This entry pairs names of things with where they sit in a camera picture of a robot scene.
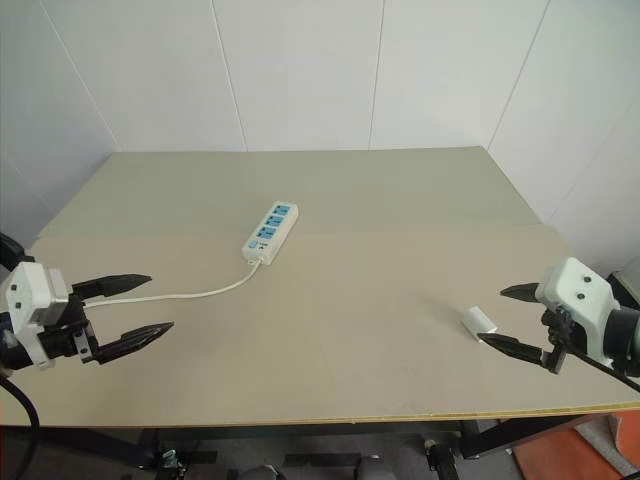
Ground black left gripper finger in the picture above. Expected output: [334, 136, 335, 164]
[71, 273, 153, 302]
[94, 320, 176, 366]

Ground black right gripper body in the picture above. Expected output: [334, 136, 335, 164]
[541, 306, 575, 375]

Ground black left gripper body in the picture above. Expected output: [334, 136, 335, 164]
[38, 293, 99, 364]

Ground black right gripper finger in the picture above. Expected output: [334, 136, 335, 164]
[500, 281, 542, 303]
[476, 332, 546, 366]

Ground white plug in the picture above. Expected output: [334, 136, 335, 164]
[460, 306, 499, 344]

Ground white power strip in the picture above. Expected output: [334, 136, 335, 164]
[242, 200, 301, 267]

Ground orange floor mat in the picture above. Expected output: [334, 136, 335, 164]
[508, 410, 640, 480]

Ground black castor wheel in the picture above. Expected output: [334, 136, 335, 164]
[423, 436, 459, 480]
[157, 448, 188, 480]

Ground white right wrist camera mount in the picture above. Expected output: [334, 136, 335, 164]
[533, 256, 619, 367]

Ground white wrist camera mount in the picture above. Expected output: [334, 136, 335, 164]
[0, 261, 69, 372]
[533, 256, 619, 367]

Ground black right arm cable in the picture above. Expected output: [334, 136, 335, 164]
[568, 347, 640, 394]

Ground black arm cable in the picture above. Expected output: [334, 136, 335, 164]
[568, 347, 640, 394]
[0, 231, 42, 476]

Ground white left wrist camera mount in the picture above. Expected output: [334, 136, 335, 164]
[0, 261, 69, 372]

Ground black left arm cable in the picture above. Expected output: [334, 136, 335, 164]
[0, 231, 42, 476]

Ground white power cable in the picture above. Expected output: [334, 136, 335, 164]
[82, 254, 264, 308]

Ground black table frame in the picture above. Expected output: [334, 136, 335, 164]
[0, 413, 604, 480]

